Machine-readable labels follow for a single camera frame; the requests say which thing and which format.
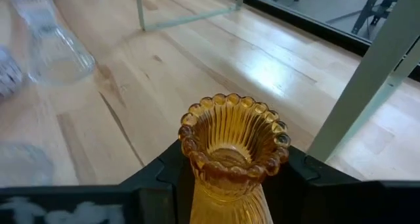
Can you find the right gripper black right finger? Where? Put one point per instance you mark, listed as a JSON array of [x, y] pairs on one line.
[[305, 201]]

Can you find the clear glass candle holder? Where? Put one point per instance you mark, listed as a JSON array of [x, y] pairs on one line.
[[62, 59]]

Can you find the amber glass candle holder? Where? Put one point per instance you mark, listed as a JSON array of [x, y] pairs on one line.
[[229, 191]]

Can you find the blue leaf pattern candle tin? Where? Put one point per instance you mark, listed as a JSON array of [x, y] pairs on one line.
[[23, 166]]

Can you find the dark metal stand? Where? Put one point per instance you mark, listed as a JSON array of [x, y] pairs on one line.
[[364, 13]]

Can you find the purple leaf pattern candle tin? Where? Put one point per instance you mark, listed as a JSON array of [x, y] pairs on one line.
[[8, 76]]

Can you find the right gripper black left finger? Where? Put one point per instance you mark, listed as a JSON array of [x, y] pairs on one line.
[[164, 197]]

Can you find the black aluminium table frame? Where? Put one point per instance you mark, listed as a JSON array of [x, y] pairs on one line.
[[295, 20]]

